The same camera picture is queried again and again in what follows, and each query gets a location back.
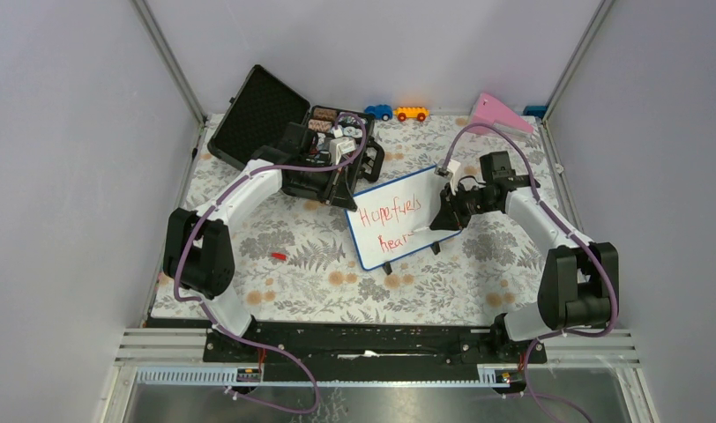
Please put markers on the orange toy car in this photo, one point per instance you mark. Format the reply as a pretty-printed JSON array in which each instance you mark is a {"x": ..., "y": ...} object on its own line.
[{"x": 411, "y": 113}]

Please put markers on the blue framed whiteboard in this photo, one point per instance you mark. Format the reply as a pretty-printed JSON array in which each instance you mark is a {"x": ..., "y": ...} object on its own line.
[{"x": 387, "y": 214}]

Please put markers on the pink plastic stand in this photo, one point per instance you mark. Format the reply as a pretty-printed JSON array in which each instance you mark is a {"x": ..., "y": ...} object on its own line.
[{"x": 491, "y": 111}]

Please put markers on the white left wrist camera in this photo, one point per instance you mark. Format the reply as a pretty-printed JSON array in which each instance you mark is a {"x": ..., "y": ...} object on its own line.
[{"x": 342, "y": 143}]

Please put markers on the black poker chip case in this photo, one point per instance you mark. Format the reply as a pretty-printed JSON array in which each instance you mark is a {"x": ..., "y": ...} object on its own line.
[{"x": 266, "y": 111}]

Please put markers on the blue block in corner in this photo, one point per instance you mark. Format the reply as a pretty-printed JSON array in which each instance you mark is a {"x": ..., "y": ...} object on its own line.
[{"x": 538, "y": 111}]

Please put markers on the blue toy car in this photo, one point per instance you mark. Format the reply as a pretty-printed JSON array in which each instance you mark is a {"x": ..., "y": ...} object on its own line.
[{"x": 381, "y": 112}]

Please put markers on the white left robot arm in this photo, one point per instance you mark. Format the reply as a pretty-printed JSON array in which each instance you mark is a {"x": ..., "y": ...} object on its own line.
[{"x": 198, "y": 253}]

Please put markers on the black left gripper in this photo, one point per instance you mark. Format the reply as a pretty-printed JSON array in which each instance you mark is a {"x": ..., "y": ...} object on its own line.
[{"x": 336, "y": 192}]

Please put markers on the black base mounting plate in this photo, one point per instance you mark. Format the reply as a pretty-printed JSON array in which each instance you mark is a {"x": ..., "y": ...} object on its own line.
[{"x": 352, "y": 352}]

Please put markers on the floral tablecloth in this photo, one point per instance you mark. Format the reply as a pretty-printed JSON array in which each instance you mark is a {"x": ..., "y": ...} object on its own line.
[{"x": 492, "y": 267}]

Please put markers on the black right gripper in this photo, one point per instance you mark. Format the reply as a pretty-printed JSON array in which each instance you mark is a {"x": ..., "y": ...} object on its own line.
[{"x": 451, "y": 216}]

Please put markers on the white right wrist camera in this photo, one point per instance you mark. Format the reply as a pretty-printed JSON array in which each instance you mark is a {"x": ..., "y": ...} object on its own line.
[{"x": 451, "y": 172}]

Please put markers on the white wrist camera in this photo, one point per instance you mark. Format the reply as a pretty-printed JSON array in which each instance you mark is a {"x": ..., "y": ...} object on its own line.
[
  {"x": 342, "y": 143},
  {"x": 451, "y": 172}
]

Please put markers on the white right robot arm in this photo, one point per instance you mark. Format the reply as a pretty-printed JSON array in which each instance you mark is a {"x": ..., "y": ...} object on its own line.
[{"x": 579, "y": 281}]

